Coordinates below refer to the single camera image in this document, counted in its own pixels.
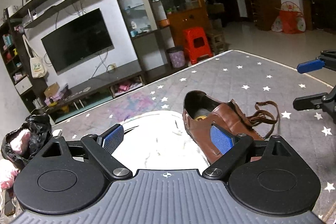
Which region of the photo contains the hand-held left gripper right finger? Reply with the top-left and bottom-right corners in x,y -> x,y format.
202,125 -> 300,180

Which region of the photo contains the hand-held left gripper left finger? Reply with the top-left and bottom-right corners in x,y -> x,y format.
39,124 -> 133,180

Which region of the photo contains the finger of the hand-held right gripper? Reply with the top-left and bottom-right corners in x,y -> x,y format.
297,49 -> 336,74
293,85 -> 336,125

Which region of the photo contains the brown leather shoe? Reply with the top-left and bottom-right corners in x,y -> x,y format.
182,91 -> 265,164

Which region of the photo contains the white towel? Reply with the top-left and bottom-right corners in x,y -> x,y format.
112,111 -> 210,170

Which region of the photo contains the red play tent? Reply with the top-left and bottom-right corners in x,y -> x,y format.
271,1 -> 306,34

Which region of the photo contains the dark low television stand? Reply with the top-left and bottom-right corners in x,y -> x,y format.
34,70 -> 146,119

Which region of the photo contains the grey star-printed table mat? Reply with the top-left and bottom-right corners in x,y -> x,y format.
50,49 -> 336,224

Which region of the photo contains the black plastic bag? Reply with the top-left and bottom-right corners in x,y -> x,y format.
1,113 -> 53,169

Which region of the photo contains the cardboard box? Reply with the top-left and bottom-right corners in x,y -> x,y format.
43,82 -> 61,98

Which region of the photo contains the pink fluffy yarn bundle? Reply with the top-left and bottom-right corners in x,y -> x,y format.
7,128 -> 30,155

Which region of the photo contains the purple trash bin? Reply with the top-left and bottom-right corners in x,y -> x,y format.
167,46 -> 185,69

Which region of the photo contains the cream tote bag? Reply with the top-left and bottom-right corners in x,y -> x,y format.
22,35 -> 49,79

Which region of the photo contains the dark open bookshelf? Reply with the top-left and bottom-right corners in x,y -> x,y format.
0,7 -> 42,111

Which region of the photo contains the black flat television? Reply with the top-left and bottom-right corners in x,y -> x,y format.
41,8 -> 115,75

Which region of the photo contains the pink fluffy cloth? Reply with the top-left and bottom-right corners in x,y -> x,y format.
0,158 -> 20,190

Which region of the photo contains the red plastic stool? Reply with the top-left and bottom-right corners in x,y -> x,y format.
182,27 -> 214,65

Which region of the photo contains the glass display cabinet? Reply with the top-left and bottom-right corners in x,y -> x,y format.
104,0 -> 210,83

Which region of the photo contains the dark wall shelf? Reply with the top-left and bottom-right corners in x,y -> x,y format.
24,0 -> 99,29

